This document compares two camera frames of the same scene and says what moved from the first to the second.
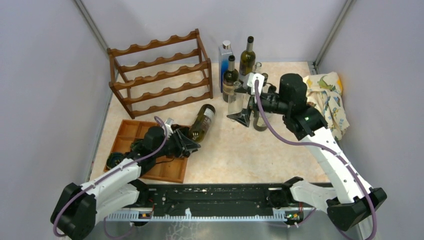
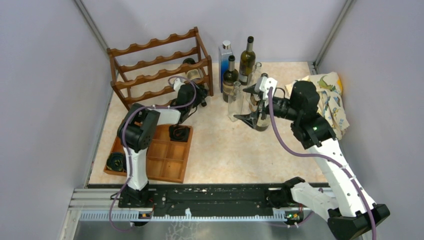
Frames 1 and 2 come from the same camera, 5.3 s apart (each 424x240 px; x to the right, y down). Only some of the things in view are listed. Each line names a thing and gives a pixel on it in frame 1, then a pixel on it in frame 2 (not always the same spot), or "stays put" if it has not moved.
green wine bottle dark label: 203,121 → 192,74
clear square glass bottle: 236,99 stays put
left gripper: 184,145 → 200,94
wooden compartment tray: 165,168 stays put
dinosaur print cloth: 324,93 stays put
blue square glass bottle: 224,52 stays put
